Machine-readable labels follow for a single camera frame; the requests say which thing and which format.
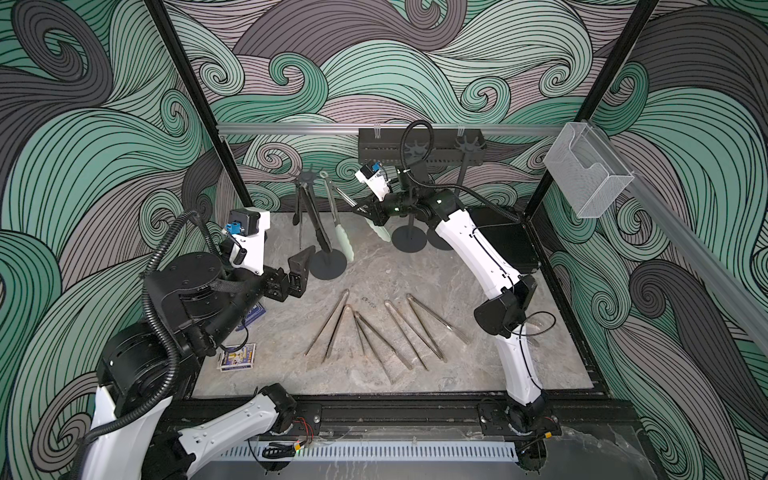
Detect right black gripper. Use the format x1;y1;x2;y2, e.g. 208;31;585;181
353;190;419;228

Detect dark utensil rack stand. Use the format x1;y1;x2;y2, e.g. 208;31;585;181
392;140;427;253
426;130;484;251
293;170;347;280

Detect green metal tongs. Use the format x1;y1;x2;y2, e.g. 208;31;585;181
319;171;357;262

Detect black metal tongs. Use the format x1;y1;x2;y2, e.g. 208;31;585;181
292;180;332;253

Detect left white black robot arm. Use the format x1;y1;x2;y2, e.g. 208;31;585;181
67;247;314;479

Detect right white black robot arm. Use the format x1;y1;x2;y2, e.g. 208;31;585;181
353;188;561;439

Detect right steel tongs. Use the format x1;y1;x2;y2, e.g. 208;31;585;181
384;293;471;369

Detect centre steel tongs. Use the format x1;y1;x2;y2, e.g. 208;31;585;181
353;310;413;385

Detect blue card box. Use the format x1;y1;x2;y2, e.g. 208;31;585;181
236;302;266;331

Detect small card box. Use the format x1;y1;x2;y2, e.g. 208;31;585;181
218;343;256;372

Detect black tray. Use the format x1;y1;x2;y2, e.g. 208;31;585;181
469;207;540;274

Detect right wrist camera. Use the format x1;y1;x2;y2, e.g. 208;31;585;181
355;161;391;201

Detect black perforated wall shelf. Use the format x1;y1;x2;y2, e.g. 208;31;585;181
358;127;487;166

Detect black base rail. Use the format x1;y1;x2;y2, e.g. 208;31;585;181
161;392;637;439

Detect clear plastic wall bin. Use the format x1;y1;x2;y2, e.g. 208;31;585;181
544;121;634;219

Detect white slotted cable duct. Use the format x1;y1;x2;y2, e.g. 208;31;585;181
219;441;519;463

